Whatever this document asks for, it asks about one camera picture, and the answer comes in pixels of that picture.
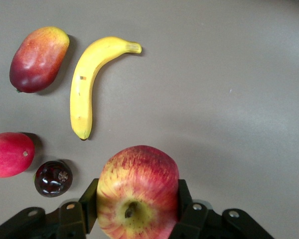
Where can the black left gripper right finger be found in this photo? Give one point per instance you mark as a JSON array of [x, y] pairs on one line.
[[196, 224]]

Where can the yellow banana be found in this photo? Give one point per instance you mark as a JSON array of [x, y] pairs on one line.
[[82, 99]]

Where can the red yellow apple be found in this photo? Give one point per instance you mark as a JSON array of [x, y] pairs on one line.
[[139, 186]]

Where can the red yellow mango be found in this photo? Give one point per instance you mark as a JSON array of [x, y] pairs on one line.
[[37, 62]]

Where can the red oval fruit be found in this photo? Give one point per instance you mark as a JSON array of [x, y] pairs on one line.
[[10, 154]]

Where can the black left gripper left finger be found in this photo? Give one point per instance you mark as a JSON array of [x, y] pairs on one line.
[[69, 219]]

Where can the dark purple round fruit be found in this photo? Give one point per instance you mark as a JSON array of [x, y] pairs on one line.
[[52, 179]]

